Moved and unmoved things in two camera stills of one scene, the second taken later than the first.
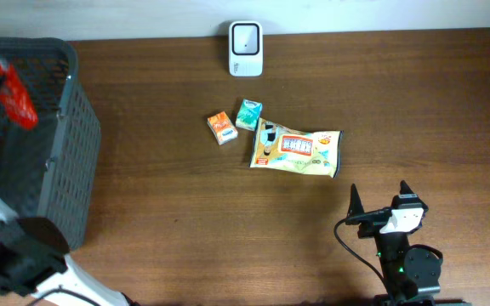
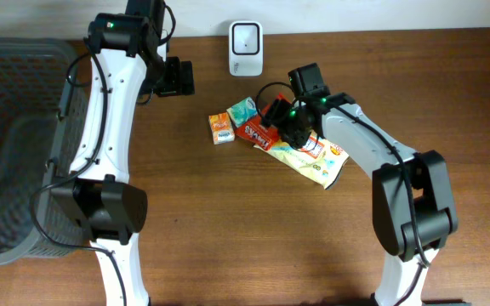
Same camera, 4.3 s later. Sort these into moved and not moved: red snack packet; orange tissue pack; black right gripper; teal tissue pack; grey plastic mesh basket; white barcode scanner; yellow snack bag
Moved: yellow snack bag; teal tissue pack; black right gripper; red snack packet
Not moved: white barcode scanner; grey plastic mesh basket; orange tissue pack
